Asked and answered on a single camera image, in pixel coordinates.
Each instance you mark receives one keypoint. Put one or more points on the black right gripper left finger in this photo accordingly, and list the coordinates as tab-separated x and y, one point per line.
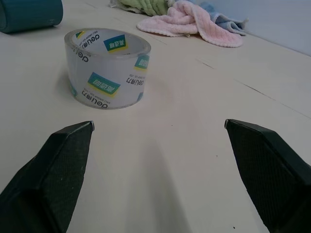
46	179

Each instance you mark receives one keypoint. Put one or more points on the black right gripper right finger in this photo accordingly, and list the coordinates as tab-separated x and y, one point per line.
269	174

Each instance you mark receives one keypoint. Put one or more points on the clear packing tape roll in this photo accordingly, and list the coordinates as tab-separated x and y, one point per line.
107	70

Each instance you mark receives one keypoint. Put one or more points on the blue towel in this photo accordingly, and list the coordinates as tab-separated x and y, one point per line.
228	20

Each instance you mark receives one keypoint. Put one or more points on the dark teal cylindrical cup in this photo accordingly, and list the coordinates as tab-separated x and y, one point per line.
29	14

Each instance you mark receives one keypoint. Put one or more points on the pink towel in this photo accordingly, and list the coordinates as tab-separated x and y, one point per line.
194	25

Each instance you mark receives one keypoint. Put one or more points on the green towel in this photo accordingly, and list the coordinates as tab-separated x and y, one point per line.
145	6

